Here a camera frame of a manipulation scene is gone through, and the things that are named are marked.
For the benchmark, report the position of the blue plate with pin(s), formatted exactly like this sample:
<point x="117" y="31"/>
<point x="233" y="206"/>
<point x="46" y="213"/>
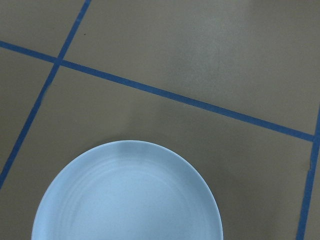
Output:
<point x="128" y="190"/>

